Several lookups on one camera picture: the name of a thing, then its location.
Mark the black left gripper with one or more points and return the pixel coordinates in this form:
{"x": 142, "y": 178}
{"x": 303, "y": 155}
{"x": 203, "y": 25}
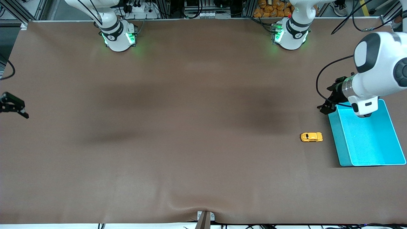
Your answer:
{"x": 336, "y": 91}

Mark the yellow beetle toy car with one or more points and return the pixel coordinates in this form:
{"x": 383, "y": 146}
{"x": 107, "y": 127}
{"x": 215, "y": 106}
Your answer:
{"x": 311, "y": 137}

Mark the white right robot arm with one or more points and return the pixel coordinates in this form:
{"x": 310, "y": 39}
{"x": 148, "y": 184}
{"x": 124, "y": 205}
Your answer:
{"x": 114, "y": 38}

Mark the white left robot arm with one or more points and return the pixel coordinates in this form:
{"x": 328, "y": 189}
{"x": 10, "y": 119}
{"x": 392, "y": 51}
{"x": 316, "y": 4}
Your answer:
{"x": 378, "y": 70}

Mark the teal plastic storage bin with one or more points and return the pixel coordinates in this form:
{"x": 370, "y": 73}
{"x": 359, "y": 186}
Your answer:
{"x": 369, "y": 146}

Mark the white sneaker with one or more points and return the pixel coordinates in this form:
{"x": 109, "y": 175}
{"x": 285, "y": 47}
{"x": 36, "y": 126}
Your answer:
{"x": 339, "y": 8}

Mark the orange packaged snacks heap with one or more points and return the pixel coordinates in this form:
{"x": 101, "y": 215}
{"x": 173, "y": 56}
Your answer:
{"x": 270, "y": 9}

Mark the brown table mat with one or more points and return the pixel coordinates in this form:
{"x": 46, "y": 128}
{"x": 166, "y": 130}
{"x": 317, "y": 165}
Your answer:
{"x": 203, "y": 143}

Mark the white connector row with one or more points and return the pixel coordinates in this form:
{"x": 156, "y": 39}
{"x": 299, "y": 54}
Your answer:
{"x": 208, "y": 14}

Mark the white power strip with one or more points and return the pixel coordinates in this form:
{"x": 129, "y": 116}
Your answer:
{"x": 140, "y": 9}

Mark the small white corner bracket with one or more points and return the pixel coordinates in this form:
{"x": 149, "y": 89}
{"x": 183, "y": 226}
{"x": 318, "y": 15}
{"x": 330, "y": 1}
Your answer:
{"x": 24, "y": 27}

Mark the aluminium frame extrusion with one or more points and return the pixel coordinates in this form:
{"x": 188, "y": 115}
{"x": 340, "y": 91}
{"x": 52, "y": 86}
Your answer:
{"x": 396, "y": 11}
{"x": 19, "y": 14}

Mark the metal table clamp bracket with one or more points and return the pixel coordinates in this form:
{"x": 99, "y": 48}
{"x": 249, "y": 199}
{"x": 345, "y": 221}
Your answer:
{"x": 205, "y": 219}

